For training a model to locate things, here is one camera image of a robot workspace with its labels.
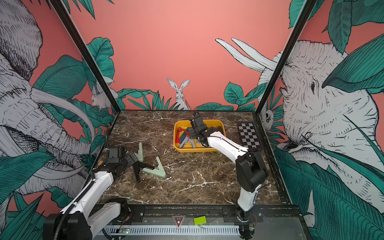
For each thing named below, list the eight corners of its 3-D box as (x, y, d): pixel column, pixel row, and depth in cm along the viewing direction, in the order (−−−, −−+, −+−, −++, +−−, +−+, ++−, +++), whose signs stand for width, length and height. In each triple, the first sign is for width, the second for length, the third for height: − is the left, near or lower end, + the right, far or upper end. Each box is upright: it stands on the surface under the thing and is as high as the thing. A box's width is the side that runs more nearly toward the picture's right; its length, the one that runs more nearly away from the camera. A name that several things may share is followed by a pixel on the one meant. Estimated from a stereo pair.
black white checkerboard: (242, 148, 102) (243, 145, 99) (236, 125, 115) (238, 122, 112) (258, 148, 102) (261, 145, 99) (251, 125, 115) (253, 122, 112)
